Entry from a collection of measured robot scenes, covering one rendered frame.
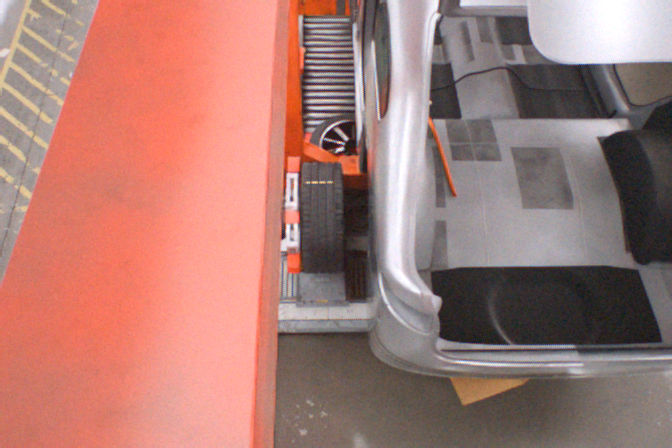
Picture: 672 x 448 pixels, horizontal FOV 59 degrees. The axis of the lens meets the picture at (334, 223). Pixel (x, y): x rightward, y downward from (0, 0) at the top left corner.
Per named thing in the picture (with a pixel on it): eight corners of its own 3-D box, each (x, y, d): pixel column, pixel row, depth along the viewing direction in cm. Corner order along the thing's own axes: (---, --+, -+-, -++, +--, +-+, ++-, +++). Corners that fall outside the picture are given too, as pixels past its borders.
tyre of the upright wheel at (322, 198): (339, 219, 401) (342, 296, 354) (304, 219, 401) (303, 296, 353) (341, 139, 356) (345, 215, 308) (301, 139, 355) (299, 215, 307)
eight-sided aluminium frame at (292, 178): (300, 280, 361) (297, 229, 316) (289, 280, 361) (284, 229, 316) (301, 208, 392) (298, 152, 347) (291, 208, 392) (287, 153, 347)
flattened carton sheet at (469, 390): (538, 378, 388) (540, 376, 385) (462, 405, 377) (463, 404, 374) (515, 338, 404) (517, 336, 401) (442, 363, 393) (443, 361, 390)
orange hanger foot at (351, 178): (379, 189, 410) (384, 155, 381) (303, 189, 408) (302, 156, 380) (378, 170, 419) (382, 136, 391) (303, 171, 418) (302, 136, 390)
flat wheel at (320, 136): (409, 187, 443) (413, 166, 424) (324, 208, 430) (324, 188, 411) (377, 125, 479) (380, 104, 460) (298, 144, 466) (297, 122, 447)
